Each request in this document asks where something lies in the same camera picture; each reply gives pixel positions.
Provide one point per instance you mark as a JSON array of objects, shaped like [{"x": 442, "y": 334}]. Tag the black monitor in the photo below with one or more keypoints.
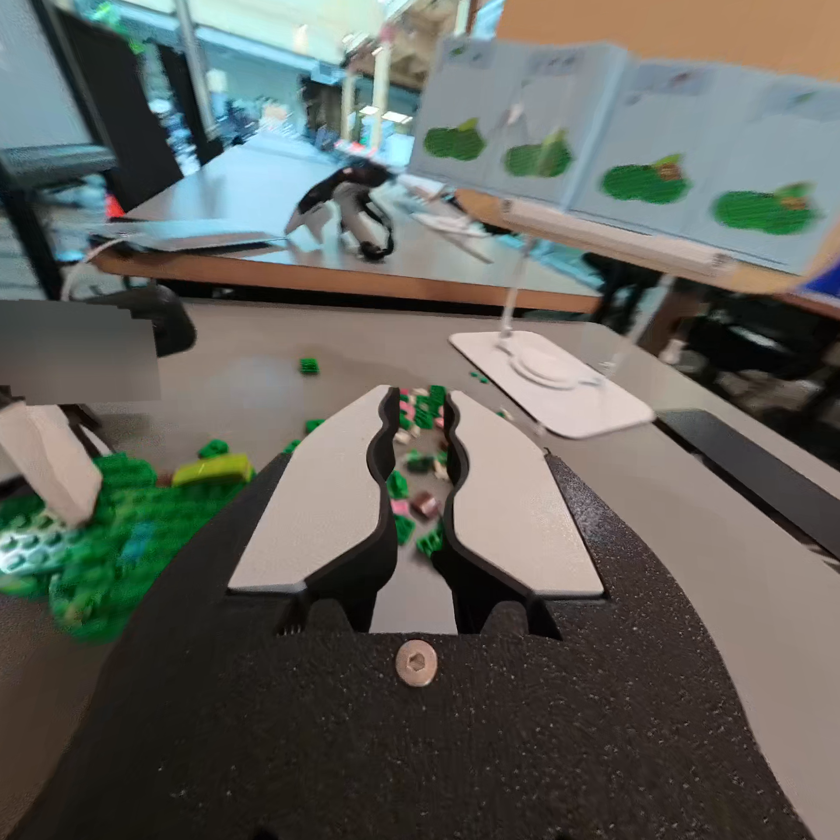
[{"x": 118, "y": 92}]

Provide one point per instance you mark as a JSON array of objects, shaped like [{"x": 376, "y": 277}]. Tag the black and white headset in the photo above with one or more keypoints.
[{"x": 348, "y": 210}]

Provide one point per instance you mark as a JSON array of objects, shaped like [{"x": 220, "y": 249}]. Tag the open instruction book on board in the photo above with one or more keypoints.
[{"x": 630, "y": 145}]

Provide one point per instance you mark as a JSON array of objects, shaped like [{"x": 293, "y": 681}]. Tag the cluster of green lego parts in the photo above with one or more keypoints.
[{"x": 418, "y": 462}]

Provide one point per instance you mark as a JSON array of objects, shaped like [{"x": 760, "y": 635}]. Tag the green lego plate assembly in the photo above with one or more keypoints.
[{"x": 131, "y": 565}]

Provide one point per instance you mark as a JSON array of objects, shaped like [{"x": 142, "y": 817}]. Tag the black flat desk panel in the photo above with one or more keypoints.
[{"x": 761, "y": 473}]

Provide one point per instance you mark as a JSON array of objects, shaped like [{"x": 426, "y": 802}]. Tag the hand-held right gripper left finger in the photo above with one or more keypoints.
[{"x": 315, "y": 519}]

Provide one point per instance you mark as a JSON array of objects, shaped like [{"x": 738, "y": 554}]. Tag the grey laptop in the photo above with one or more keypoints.
[{"x": 184, "y": 236}]

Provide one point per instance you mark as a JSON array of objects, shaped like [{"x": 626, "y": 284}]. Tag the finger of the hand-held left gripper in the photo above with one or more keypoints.
[{"x": 53, "y": 460}]

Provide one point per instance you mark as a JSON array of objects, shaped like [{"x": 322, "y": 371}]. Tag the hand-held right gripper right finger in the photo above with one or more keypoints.
[{"x": 525, "y": 519}]

